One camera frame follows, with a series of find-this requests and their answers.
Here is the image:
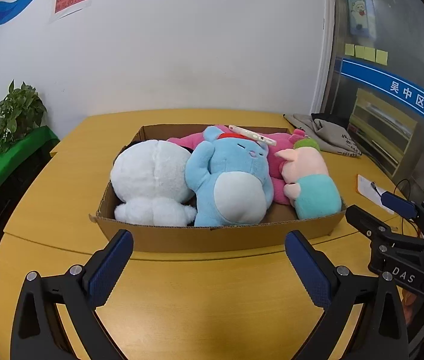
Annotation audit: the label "pig plush teal shirt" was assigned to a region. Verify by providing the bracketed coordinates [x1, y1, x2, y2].
[275, 145, 342, 220]

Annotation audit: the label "pink bear plush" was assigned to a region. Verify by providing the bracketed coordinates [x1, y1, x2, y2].
[167, 128, 307, 205]

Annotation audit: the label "light blue plush toy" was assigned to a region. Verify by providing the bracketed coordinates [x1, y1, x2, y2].
[185, 126, 274, 228]

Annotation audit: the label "white panda plush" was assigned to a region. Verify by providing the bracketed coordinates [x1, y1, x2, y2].
[110, 140, 196, 228]

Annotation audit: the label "white paper sheet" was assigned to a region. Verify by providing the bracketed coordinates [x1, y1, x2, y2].
[357, 175, 394, 214]

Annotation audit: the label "metal shelf behind glass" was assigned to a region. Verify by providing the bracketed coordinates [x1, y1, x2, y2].
[348, 88, 424, 183]

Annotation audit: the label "grey cloth bag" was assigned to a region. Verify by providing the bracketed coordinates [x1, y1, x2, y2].
[284, 114, 362, 157]

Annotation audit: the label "blue banner on glass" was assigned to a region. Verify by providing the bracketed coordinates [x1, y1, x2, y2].
[340, 58, 424, 118]

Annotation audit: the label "yellow sticky notes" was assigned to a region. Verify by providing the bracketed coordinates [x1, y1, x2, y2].
[344, 43, 388, 66]

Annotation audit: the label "green cloth covered stand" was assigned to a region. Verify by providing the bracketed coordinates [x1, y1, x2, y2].
[0, 125, 61, 226]

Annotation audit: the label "cartoon poster on glass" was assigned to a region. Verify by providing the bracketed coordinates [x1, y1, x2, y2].
[348, 0, 376, 40]

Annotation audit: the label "green potted plant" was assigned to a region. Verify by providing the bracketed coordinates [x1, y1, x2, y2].
[0, 80, 47, 155]

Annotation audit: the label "black cable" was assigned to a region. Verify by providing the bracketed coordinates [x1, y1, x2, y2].
[370, 178, 423, 233]

